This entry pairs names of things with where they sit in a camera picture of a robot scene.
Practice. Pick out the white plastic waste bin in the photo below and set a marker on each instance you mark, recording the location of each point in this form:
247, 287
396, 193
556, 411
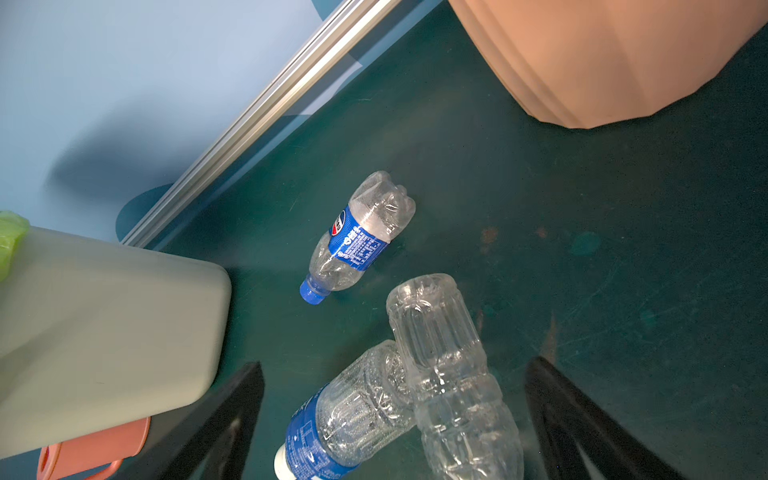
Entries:
97, 334

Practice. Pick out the blue label white cap bottle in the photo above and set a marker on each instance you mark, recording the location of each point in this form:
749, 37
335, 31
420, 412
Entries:
363, 409

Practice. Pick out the green bin liner bag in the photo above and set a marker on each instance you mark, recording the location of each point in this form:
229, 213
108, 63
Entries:
13, 229

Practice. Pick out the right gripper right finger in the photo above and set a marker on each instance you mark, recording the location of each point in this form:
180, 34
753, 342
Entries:
570, 427

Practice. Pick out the pink watering can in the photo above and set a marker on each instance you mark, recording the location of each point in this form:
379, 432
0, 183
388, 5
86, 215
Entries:
109, 448

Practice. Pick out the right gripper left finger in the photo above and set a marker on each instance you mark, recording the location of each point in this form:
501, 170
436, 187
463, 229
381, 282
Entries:
216, 434

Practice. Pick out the aluminium frame rail back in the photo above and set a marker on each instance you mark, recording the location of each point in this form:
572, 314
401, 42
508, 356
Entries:
347, 25

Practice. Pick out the small blue label bottle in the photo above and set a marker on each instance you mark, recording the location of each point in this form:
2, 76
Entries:
376, 213

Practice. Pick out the beige ribbed flower pot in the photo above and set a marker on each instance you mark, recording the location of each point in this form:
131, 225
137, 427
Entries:
584, 64

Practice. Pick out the clear ribbed bottle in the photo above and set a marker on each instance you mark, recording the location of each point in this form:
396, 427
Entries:
467, 430

